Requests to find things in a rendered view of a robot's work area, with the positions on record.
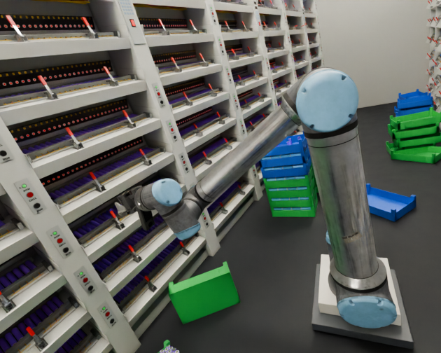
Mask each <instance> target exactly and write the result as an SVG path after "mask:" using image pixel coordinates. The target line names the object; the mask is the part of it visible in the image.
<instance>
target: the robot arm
mask: <svg viewBox="0 0 441 353"><path fill-rule="evenodd" d="M358 100H359V96H358V89H357V87H356V84H355V83H354V81H353V80H352V79H351V78H350V77H349V76H348V75H347V74H345V73H344V72H342V71H339V70H336V69H333V68H330V67H319V68H316V69H314V70H312V71H310V72H309V73H307V74H305V75H304V76H303V77H302V78H301V79H299V80H298V81H297V82H296V83H295V84H294V85H292V86H291V87H290V88H289V89H288V90H287V91H286V92H285V93H284V94H283V95H282V100H281V104H280V105H279V106H278V107H277V108H276V109H275V110H274V111H273V112H272V113H271V114H270V115H269V116H268V117H266V119H264V121H263V122H261V124H259V126H257V128H256V129H255V130H254V131H252V132H251V133H250V134H249V135H248V136H247V137H246V138H245V139H244V140H243V141H242V142H241V143H240V144H239V145H238V146H237V147H235V148H234V149H233V150H232V151H231V152H230V153H229V154H228V155H227V156H226V157H225V158H224V159H223V160H222V161H221V162H220V163H218V164H217V166H215V167H214V168H213V169H212V170H211V171H210V173H208V174H207V175H206V176H205V177H204V178H203V179H202V180H201V181H200V182H198V183H197V184H196V185H194V186H193V187H191V188H190V189H189V191H188V193H187V194H186V195H185V197H184V198H183V199H182V195H183V193H182V189H181V187H180V185H179V184H178V183H177V182H176V181H175V180H173V179H161V180H158V181H156V182H154V183H152V184H149V185H147V186H143V187H142V186H141V185H140V186H136V187H133V188H131V189H129V190H128V191H125V192H124V193H122V194H121V195H120V196H119V197H117V199H118V201H119V202H120V204H121V205H119V204H118V203H117V202H115V206H116V208H117V210H118V214H119V215H120V216H126V215H128V214H133V213H135V212H136V211H137V212H138V215H139V218H140V221H141V225H142V228H143V229H144V230H146V231H147V230H149V229H150V228H151V227H152V226H154V225H155V222H154V219H153V215H152V211H151V210H155V209H156V210H157V211H158V213H159V214H160V216H161V217H162V218H163V219H164V221H165V222H166V223H167V225H168V226H169V227H170V228H171V230H172V231H173V233H174V234H175V236H177V238H179V239H180V240H185V239H188V238H190V237H192V236H193V235H194V234H196V233H197V232H198V231H199V229H200V228H201V225H200V222H199V221H198V219H199V218H200V216H201V214H202V212H203V211H204V209H205V207H206V206H208V205H209V204H210V203H211V202H213V201H214V200H215V198H216V197H218V196H219V195H220V194H221V193H222V192H223V191H224V190H225V189H226V188H228V187H229V186H230V185H231V184H233V183H234V182H235V181H236V180H238V178H239V177H241V176H242V175H243V174H244V173H245V172H247V171H248V170H249V169H250V168H252V166H254V165H255V164H256V163H257V162H258V161H259V160H261V159H262V158H263V157H264V156H266V155H267V154H268V153H269V152H270V151H271V150H272V149H273V148H275V147H276V146H277V145H278V144H280V143H281V142H282V141H283V140H284V139H285V138H286V137H287V136H289V135H290V134H291V133H292V132H294V131H295V130H296V129H297V128H298V127H299V126H302V129H303V132H304V137H305V138H306V139H307V144H308V148H309V153H310V157H311V162H312V166H313V169H314V175H315V178H316V184H317V187H318V193H319V196H320V199H321V205H322V208H323V214H324V217H325V223H326V226H327V232H326V242H327V245H328V253H329V258H330V272H329V274H328V285H329V287H330V290H331V291H332V293H333V294H334V295H335V296H336V301H337V308H338V310H339V314H340V316H341V317H342V318H343V319H344V320H345V321H347V322H348V323H350V324H353V325H354V326H359V327H363V328H380V327H385V326H388V325H390V324H392V323H393V322H394V321H395V320H396V318H397V311H396V305H395V303H394V302H393V299H392V297H391V293H390V290H389V283H388V277H387V272H386V266H385V265H384V263H383V262H382V261H381V260H380V259H379V258H378V257H377V256H376V251H375V242H374V237H373V231H372V223H371V218H370V208H369V203H368V195H367V189H366V184H365V175H364V170H363V161H362V155H361V147H360V142H359V136H358V117H357V112H356V110H357V108H358Z"/></svg>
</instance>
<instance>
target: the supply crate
mask: <svg viewBox="0 0 441 353"><path fill-rule="evenodd" d="M302 132H303V131H302ZM298 137H301V139H298ZM289 138H291V141H292V144H291V145H287V141H288V139H289ZM306 145H307V139H306V138H305V135H304V132H303V134H298V135H293V136H289V137H286V138H285V139H284V140H283V141H282V142H281V143H280V144H278V147H275V148H273V149H272V150H271V151H270V152H269V153H268V154H267V155H266V156H271V155H282V154H288V153H299V152H304V150H305V147H306ZM264 157H265V156H264Z"/></svg>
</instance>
